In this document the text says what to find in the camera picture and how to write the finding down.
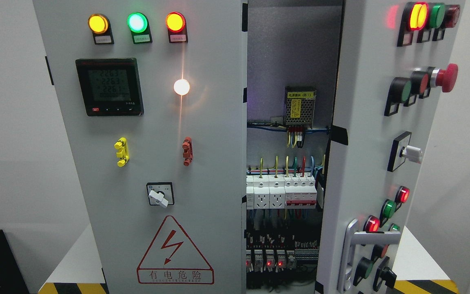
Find grey cabinet door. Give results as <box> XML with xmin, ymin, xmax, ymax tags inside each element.
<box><xmin>33</xmin><ymin>0</ymin><xmax>247</xmax><ymax>294</ymax></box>
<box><xmin>315</xmin><ymin>0</ymin><xmax>465</xmax><ymax>294</ymax></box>

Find red indicator lamp left door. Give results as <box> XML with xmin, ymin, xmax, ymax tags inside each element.
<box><xmin>166</xmin><ymin>11</ymin><xmax>186</xmax><ymax>33</ymax></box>

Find green indicator lamp left door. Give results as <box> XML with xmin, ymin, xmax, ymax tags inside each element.
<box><xmin>127</xmin><ymin>12</ymin><xmax>149</xmax><ymax>33</ymax></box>

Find yellow indicator lamp left door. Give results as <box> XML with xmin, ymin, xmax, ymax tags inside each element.
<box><xmin>88</xmin><ymin>13</ymin><xmax>109</xmax><ymax>35</ymax></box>

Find red terminal connector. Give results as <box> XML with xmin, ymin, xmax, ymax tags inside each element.
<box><xmin>182</xmin><ymin>136</ymin><xmax>193</xmax><ymax>166</ymax></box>

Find perforated metal power supply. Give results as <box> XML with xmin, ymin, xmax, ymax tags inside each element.
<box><xmin>284</xmin><ymin>86</ymin><xmax>317</xmax><ymax>127</ymax></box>

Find yellow terminal connector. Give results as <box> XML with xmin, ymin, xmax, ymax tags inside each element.
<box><xmin>114</xmin><ymin>137</ymin><xmax>129</xmax><ymax>167</ymax></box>

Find relay and terminal row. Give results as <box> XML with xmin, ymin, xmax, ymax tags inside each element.
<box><xmin>244</xmin><ymin>230</ymin><xmax>320</xmax><ymax>272</ymax></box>

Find red electric hazard warning sticker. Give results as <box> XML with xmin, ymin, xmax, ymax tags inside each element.
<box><xmin>137</xmin><ymin>215</ymin><xmax>215</xmax><ymax>284</ymax></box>

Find black digital power meter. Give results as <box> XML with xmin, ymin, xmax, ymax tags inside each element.
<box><xmin>76</xmin><ymin>58</ymin><xmax>144</xmax><ymax>116</ymax></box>

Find red emergency stop button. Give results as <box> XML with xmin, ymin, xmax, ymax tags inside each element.
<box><xmin>430</xmin><ymin>63</ymin><xmax>459</xmax><ymax>93</ymax></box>

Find white din rail socket breakers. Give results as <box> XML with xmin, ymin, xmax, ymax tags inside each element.
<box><xmin>246</xmin><ymin>173</ymin><xmax>317</xmax><ymax>210</ymax></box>

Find white rotary selector switch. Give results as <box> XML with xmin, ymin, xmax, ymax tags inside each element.
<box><xmin>146</xmin><ymin>182</ymin><xmax>175</xmax><ymax>208</ymax></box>

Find silver door handle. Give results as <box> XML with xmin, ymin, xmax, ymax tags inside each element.
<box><xmin>337</xmin><ymin>219</ymin><xmax>401</xmax><ymax>294</ymax></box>

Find white selector switch right door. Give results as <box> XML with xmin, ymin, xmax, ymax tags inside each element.
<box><xmin>387</xmin><ymin>131</ymin><xmax>423</xmax><ymax>172</ymax></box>

